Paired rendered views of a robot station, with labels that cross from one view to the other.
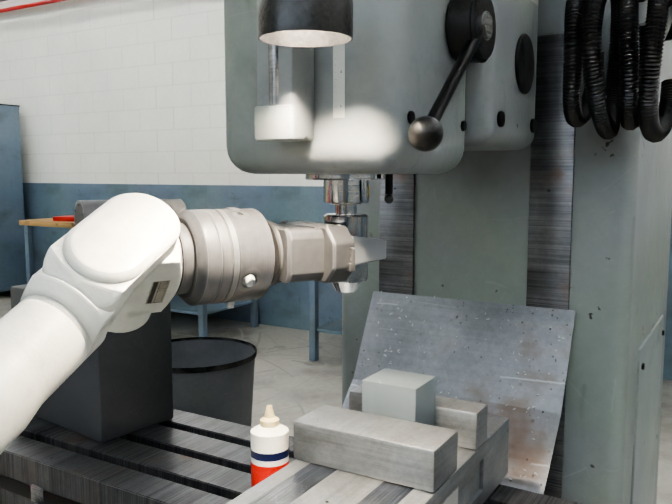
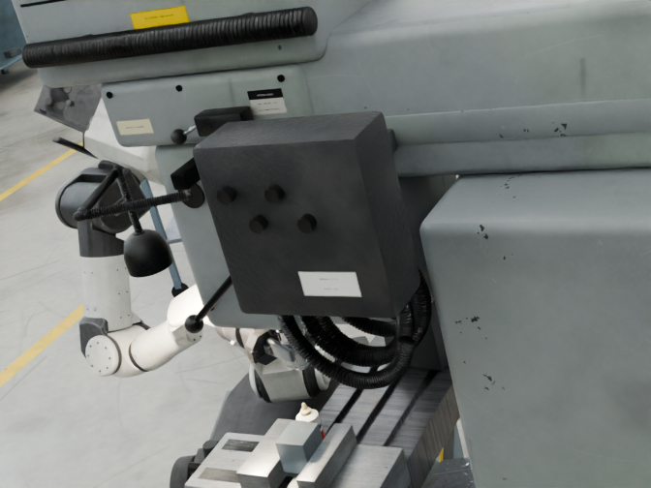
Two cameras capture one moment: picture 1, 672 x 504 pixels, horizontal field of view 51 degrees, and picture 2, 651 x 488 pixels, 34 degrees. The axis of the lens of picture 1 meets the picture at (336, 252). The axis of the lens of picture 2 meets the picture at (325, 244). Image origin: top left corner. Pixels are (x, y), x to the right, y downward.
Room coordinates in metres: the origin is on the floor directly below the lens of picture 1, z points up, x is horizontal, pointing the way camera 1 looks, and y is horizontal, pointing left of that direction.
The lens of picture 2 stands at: (0.86, -1.51, 2.05)
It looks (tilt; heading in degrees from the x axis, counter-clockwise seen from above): 24 degrees down; 91
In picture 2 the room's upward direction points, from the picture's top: 15 degrees counter-clockwise
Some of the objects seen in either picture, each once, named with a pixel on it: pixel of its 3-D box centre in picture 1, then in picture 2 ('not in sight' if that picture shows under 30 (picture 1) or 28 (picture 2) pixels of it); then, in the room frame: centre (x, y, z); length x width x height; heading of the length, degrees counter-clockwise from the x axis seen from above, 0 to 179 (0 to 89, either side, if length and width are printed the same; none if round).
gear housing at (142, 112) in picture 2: not in sight; (243, 80); (0.77, -0.03, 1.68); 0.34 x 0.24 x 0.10; 149
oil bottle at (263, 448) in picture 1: (269, 454); (310, 428); (0.72, 0.07, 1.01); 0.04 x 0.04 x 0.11
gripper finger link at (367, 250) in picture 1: (362, 250); (279, 352); (0.71, -0.03, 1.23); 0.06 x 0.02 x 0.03; 124
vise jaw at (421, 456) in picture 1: (374, 444); (275, 455); (0.66, -0.04, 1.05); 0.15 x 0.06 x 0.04; 60
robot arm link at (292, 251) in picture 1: (269, 255); (263, 329); (0.69, 0.07, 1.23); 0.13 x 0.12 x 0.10; 34
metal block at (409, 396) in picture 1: (399, 406); (300, 447); (0.71, -0.07, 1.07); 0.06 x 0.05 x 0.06; 60
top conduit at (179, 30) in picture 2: not in sight; (161, 39); (0.69, -0.15, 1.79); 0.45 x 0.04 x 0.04; 149
